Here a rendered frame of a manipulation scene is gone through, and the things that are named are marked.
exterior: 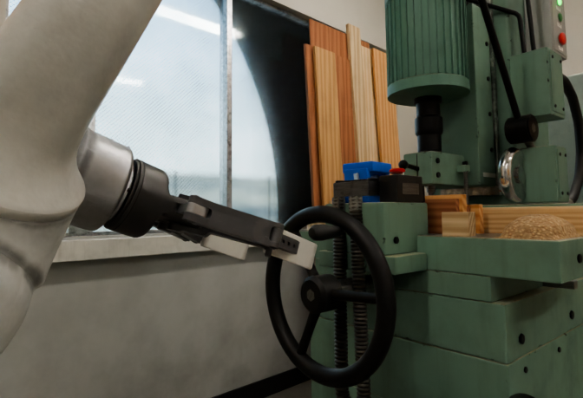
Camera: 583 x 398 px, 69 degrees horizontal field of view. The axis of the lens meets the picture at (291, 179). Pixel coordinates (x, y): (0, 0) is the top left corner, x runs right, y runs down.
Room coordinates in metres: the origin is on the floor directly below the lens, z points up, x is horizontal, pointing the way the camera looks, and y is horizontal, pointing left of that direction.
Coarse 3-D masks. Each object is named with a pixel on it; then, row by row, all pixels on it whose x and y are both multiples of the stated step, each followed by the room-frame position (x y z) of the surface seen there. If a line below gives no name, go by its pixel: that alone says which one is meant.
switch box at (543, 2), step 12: (540, 0) 1.00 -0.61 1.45; (552, 0) 0.99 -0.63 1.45; (540, 12) 1.00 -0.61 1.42; (552, 12) 0.99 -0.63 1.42; (564, 12) 1.05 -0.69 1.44; (540, 24) 1.00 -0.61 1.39; (552, 24) 0.99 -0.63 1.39; (564, 24) 1.04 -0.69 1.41; (528, 36) 1.03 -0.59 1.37; (540, 36) 1.00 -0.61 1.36; (552, 36) 0.99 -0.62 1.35; (528, 48) 1.03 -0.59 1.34; (540, 48) 1.01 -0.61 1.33; (552, 48) 0.99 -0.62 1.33; (564, 48) 1.03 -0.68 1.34; (564, 60) 1.05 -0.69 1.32
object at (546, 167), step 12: (528, 156) 0.92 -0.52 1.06; (540, 156) 0.91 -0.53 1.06; (552, 156) 0.89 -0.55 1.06; (564, 156) 0.91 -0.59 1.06; (528, 168) 0.93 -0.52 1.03; (540, 168) 0.91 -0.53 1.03; (552, 168) 0.89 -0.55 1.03; (564, 168) 0.91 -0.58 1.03; (528, 180) 0.93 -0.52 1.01; (540, 180) 0.91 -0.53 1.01; (552, 180) 0.89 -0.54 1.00; (564, 180) 0.91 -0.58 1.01; (528, 192) 0.93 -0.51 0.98; (540, 192) 0.91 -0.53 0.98; (552, 192) 0.89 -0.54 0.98; (564, 192) 0.90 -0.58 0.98
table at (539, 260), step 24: (312, 240) 0.99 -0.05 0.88; (432, 240) 0.76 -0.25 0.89; (456, 240) 0.72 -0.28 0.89; (480, 240) 0.69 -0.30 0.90; (504, 240) 0.66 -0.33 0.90; (528, 240) 0.64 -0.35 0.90; (552, 240) 0.62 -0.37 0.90; (576, 240) 0.65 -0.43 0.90; (408, 264) 0.73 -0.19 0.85; (432, 264) 0.76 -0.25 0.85; (456, 264) 0.72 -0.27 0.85; (480, 264) 0.69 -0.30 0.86; (504, 264) 0.66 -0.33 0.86; (528, 264) 0.64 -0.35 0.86; (552, 264) 0.61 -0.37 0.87; (576, 264) 0.65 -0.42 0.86
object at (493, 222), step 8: (488, 216) 0.84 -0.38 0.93; (496, 216) 0.82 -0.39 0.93; (504, 216) 0.81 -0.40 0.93; (512, 216) 0.80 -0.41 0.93; (520, 216) 0.79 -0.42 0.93; (560, 216) 0.74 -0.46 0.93; (568, 216) 0.73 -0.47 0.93; (576, 216) 0.72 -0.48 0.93; (488, 224) 0.84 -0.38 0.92; (496, 224) 0.82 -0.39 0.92; (504, 224) 0.81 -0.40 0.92; (576, 224) 0.72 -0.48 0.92; (488, 232) 0.84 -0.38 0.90; (496, 232) 0.82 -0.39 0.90
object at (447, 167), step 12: (408, 156) 0.92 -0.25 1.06; (420, 156) 0.90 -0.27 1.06; (432, 156) 0.88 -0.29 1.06; (444, 156) 0.91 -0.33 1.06; (456, 156) 0.95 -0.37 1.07; (408, 168) 0.93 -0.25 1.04; (420, 168) 0.90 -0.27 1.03; (432, 168) 0.88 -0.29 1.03; (444, 168) 0.91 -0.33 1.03; (456, 168) 0.95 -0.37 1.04; (432, 180) 0.88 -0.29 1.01; (444, 180) 0.91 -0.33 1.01; (456, 180) 0.95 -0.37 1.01
